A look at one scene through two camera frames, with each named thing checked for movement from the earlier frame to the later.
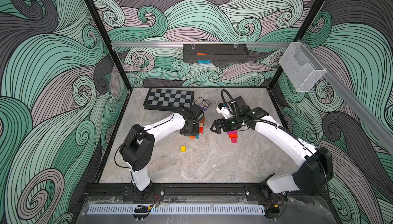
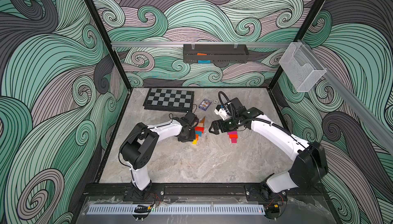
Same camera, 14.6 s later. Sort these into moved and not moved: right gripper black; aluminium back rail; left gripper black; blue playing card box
Moved: left gripper black
Not moved: blue playing card box; aluminium back rail; right gripper black
